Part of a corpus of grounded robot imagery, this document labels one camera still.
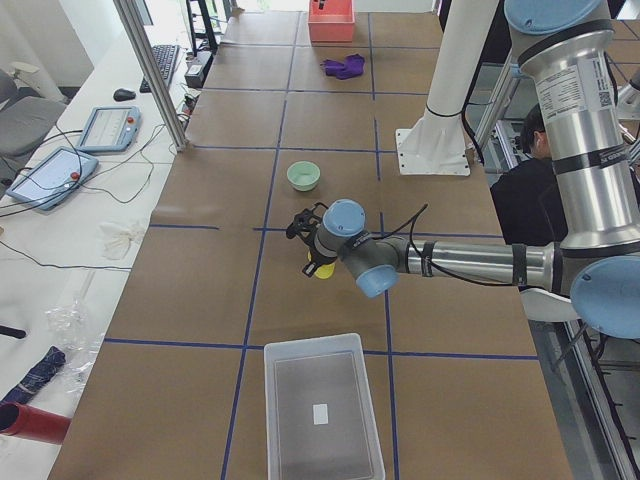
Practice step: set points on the clear plastic bin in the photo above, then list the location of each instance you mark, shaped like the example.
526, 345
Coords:
320, 419

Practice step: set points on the yellow plastic cup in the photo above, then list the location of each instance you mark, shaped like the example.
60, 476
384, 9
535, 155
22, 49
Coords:
324, 271

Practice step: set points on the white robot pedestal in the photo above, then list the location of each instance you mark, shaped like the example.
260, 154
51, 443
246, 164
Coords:
435, 145

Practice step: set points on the white crumpled cloth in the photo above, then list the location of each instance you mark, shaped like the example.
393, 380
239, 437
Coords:
117, 238

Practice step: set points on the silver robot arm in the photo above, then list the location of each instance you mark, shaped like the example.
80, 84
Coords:
569, 213

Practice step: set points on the lower teach pendant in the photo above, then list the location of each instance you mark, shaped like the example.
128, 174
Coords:
53, 179

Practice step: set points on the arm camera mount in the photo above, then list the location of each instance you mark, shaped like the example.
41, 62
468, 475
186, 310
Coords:
306, 223

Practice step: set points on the upper teach pendant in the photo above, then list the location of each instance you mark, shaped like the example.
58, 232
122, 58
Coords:
110, 130

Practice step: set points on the purple cloth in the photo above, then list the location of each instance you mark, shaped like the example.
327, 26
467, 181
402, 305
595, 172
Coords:
352, 66

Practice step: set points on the teach pendant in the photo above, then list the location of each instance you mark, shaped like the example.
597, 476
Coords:
53, 179
110, 130

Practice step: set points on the black desktop box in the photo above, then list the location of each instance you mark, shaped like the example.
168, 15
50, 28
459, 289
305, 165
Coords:
198, 68

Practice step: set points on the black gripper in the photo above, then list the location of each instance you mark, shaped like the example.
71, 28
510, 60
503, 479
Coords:
319, 258

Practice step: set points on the red cylinder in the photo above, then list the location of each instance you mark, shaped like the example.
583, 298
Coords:
27, 422

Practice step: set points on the seated person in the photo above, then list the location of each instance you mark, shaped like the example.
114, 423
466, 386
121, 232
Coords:
526, 198

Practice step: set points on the mint green bowl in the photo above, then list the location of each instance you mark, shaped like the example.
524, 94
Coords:
303, 176

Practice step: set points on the pink plastic bin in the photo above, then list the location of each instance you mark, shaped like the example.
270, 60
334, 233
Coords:
331, 21

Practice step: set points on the black computer mouse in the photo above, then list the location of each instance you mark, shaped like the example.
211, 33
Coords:
122, 94

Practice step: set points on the black keyboard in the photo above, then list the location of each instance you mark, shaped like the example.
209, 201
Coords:
166, 57

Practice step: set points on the crumpled clear plastic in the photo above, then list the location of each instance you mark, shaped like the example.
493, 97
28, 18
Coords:
79, 334

